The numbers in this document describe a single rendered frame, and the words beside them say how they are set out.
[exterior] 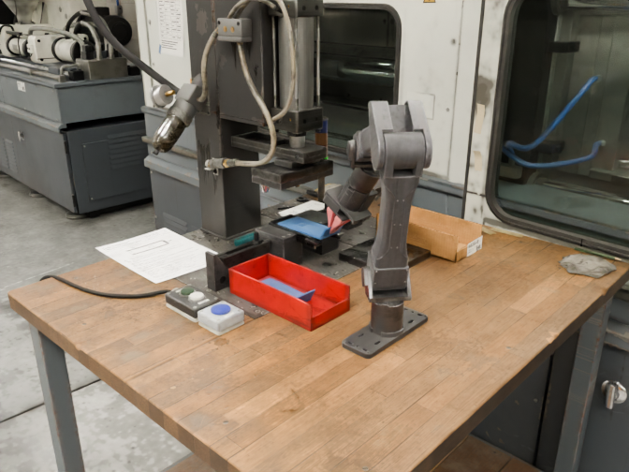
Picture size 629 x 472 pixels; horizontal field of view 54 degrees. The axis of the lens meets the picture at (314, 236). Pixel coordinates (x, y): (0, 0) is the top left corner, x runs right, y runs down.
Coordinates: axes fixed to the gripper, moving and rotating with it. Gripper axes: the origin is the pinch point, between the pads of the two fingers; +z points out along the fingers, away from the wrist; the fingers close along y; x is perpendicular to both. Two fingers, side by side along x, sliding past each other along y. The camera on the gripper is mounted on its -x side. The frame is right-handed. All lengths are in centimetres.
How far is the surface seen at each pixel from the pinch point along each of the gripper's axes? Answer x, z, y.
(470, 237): -35.2, -3.6, -19.0
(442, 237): -23.7, -4.8, -16.0
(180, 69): -78, 65, 145
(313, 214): -9.1, 8.7, 11.0
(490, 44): -57, -38, 14
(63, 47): -125, 170, 316
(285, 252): 7.3, 9.2, 3.9
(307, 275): 12.9, 3.5, -6.6
